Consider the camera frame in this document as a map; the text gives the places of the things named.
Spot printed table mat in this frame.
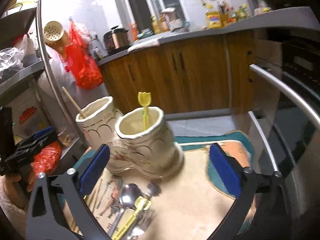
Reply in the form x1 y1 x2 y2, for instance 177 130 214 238
84 131 254 239

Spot glass cup on rack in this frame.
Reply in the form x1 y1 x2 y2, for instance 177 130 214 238
57 126 75 147

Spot silver metal spoon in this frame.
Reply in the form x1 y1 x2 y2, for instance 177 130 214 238
107 183 142 237

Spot red plastic bag lower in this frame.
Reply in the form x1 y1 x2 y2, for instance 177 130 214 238
33 141 62 176

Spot built-in oven steel handle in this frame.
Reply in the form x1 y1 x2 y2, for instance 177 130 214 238
247 27 320 230

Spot yellow plastic fork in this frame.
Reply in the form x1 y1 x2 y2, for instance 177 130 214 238
138 92 152 131
111 196 151 240

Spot wooden base cabinets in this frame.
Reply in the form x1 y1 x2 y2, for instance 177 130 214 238
100 30 255 115

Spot wooden chopstick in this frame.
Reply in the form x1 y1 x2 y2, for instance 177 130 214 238
62 86 87 119

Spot left hand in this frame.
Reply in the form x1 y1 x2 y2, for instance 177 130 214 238
1 171 35 193

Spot yellow cooking oil bottle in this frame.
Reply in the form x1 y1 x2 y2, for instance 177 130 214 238
206 4 223 29

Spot white cloth on counter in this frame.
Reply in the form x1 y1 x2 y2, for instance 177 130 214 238
127 38 161 53

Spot red plastic bag upper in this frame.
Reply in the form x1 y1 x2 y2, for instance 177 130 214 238
65 20 103 90

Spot cream ceramic double utensil holder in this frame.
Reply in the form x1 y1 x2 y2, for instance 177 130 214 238
75 96 184 179

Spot red plastic bag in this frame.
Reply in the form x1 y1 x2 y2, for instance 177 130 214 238
65 20 103 90
33 141 62 176

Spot metal storage rack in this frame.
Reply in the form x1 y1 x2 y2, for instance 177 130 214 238
1 0 88 159

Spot gold perforated colander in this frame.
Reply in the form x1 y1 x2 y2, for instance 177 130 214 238
43 21 71 60

